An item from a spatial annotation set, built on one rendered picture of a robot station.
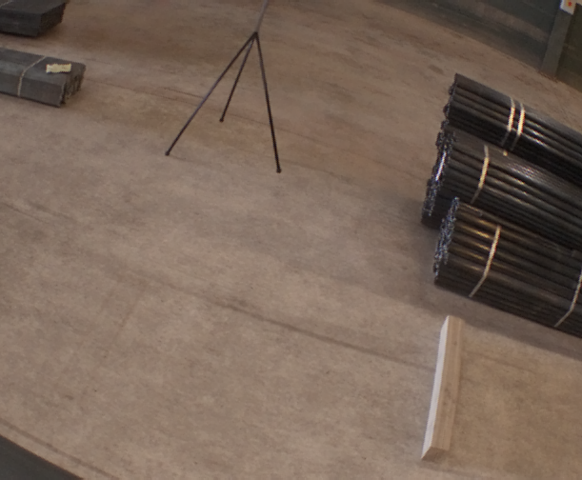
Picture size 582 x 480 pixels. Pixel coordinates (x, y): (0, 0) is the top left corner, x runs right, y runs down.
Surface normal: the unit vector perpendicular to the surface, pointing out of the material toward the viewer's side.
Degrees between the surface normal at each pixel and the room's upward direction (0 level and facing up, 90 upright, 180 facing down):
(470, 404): 0
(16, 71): 45
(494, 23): 90
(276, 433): 0
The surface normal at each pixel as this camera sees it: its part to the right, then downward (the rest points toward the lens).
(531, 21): -0.21, 0.50
